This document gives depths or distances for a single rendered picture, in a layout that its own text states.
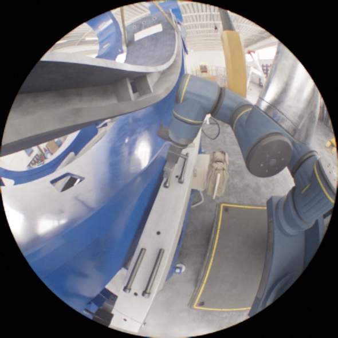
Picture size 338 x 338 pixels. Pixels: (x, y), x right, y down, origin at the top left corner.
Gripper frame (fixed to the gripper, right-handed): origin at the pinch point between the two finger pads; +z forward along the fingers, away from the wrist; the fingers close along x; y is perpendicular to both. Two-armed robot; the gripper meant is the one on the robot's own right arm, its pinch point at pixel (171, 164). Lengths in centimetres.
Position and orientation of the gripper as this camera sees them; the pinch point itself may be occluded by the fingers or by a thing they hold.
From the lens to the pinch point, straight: 53.8
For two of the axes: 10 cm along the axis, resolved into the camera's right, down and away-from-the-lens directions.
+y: 9.3, 3.8, -0.4
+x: 3.2, -7.1, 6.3
